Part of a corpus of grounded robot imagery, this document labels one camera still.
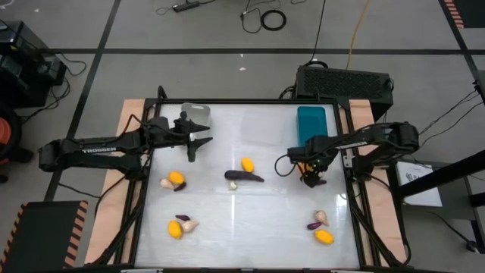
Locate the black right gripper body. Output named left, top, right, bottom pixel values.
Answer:
left=301, top=149, right=331, bottom=176

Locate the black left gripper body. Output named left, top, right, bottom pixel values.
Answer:
left=166, top=127, right=190, bottom=152

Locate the large purple eggplant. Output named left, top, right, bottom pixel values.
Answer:
left=224, top=169, right=265, bottom=184

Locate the grey plastic basket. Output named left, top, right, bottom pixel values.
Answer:
left=180, top=102, right=211, bottom=132

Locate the teal plastic basket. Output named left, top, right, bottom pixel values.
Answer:
left=296, top=105, right=329, bottom=147

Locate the plywood side board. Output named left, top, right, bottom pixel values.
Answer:
left=83, top=99, right=147, bottom=265
left=347, top=99, right=408, bottom=265

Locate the clear plastic basket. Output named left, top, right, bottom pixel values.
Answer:
left=241, top=109, right=283, bottom=143

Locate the black perforated computer case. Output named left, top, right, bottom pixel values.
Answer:
left=294, top=64, right=395, bottom=122

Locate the black power strip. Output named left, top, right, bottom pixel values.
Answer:
left=172, top=0, right=201, bottom=13

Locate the black gantry beam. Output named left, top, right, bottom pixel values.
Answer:
left=386, top=149, right=485, bottom=208

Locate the black orange-striped floor mat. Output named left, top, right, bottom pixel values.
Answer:
left=0, top=200, right=89, bottom=273
left=441, top=0, right=485, bottom=30

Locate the black equipment cart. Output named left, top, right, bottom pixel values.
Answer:
left=0, top=20, right=68, bottom=109

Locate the orange and black machine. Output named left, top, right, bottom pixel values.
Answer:
left=0, top=102, right=35, bottom=185

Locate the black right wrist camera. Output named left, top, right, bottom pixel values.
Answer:
left=286, top=146, right=308, bottom=163

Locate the black table frame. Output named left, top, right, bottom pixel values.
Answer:
left=90, top=85, right=412, bottom=273

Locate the thin black cable with plug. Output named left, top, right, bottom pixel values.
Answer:
left=239, top=0, right=283, bottom=34

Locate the coiled black cable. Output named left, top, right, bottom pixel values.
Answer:
left=260, top=9, right=287, bottom=32

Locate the long black cable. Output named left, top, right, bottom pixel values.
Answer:
left=305, top=0, right=327, bottom=67

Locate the yellow cable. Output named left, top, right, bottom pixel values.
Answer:
left=345, top=0, right=371, bottom=71

